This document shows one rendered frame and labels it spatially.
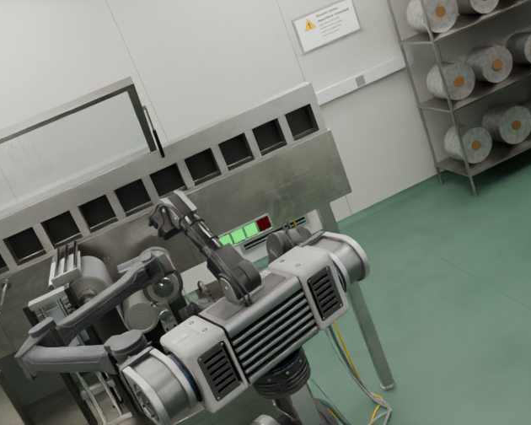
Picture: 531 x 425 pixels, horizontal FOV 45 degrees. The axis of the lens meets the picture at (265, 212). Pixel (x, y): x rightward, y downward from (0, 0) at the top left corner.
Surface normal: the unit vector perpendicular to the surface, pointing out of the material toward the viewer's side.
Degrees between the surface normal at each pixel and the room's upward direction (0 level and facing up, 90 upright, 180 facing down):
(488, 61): 90
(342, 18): 90
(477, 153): 90
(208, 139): 90
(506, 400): 0
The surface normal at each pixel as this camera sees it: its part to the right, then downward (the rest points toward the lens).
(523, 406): -0.36, -0.88
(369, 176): 0.27, 0.24
